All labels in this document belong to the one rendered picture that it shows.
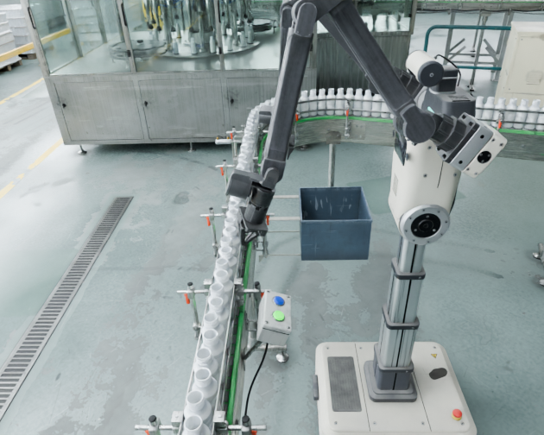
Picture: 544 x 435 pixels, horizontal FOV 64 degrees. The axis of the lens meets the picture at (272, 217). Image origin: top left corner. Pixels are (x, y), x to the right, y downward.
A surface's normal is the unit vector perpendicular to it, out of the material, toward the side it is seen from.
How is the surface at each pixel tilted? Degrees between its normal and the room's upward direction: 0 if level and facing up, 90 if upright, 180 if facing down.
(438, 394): 0
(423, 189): 101
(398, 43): 90
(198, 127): 93
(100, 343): 0
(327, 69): 90
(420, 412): 0
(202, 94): 90
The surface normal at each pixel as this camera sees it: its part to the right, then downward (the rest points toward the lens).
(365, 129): -0.33, 0.51
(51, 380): -0.04, -0.85
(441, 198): -0.02, 0.68
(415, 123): 0.04, 0.41
